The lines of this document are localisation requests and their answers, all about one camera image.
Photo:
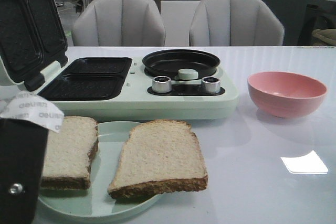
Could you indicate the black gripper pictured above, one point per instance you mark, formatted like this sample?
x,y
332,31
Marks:
x,y
23,145

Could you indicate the bread slice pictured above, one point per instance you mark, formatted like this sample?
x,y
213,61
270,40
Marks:
x,y
160,156
70,153

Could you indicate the green breakfast maker lid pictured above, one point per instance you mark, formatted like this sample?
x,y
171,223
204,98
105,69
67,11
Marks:
x,y
33,42

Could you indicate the pink plastic bowl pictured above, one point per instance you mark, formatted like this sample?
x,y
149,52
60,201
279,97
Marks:
x,y
286,94

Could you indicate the green breakfast maker base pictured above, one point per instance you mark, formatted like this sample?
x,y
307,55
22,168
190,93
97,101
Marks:
x,y
119,89

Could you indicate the white label tape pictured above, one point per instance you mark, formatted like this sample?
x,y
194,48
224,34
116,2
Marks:
x,y
33,108

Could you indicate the light green round plate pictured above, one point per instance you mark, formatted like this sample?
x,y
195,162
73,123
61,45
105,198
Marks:
x,y
94,205

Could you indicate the left silver knob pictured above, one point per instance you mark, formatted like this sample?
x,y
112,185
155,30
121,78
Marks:
x,y
161,84

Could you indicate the silver knob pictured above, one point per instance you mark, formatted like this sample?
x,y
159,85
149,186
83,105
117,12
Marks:
x,y
161,84
210,85

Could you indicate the left grey armchair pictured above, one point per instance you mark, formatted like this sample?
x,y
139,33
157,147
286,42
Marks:
x,y
119,23

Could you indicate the grey armchair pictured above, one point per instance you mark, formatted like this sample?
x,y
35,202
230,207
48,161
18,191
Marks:
x,y
235,23
119,23

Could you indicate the black round frying pan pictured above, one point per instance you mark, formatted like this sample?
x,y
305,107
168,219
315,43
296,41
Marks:
x,y
168,62

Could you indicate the right silver knob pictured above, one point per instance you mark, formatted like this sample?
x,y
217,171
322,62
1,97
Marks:
x,y
210,85

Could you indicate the white cabinet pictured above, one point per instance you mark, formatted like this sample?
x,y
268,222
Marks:
x,y
177,16

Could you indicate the right grey armchair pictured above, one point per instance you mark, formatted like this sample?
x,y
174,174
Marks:
x,y
235,23

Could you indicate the dark grey counter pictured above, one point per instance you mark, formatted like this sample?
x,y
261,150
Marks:
x,y
301,17

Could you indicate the green round pan handle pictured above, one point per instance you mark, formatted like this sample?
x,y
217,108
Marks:
x,y
187,74

